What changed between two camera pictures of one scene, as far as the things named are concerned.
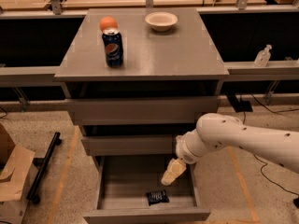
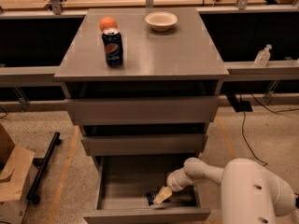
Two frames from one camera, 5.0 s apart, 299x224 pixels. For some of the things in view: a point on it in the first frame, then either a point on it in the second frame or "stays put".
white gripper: (186, 153) to (174, 181)
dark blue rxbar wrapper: (156, 197) stays put
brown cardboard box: (16, 163) stays put
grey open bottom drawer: (122, 184) stays put
